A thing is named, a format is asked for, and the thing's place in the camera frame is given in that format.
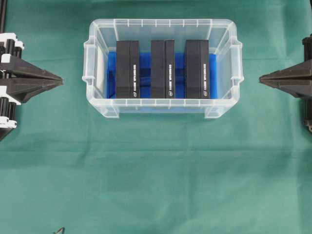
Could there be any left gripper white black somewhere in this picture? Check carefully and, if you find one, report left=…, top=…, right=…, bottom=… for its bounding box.
left=0, top=33, right=63, bottom=139

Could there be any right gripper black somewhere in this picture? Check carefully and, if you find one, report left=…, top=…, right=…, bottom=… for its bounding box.
left=259, top=35, right=312, bottom=133

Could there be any black box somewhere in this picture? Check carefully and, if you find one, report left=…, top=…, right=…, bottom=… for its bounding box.
left=185, top=39, right=211, bottom=99
left=116, top=40, right=140, bottom=98
left=151, top=39, right=176, bottom=98

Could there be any clear plastic storage case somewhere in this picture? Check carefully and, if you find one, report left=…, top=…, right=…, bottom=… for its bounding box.
left=82, top=19, right=244, bottom=118

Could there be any green table cloth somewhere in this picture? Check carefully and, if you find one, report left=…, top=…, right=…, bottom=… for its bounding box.
left=0, top=0, right=312, bottom=234

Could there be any blue cloth liner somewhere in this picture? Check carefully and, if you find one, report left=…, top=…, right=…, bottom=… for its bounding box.
left=106, top=52, right=218, bottom=99

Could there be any small dark object bottom edge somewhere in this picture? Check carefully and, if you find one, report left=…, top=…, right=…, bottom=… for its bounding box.
left=53, top=227, right=65, bottom=234

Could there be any black frame rail left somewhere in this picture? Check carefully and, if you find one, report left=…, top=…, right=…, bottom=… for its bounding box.
left=0, top=0, right=7, bottom=34

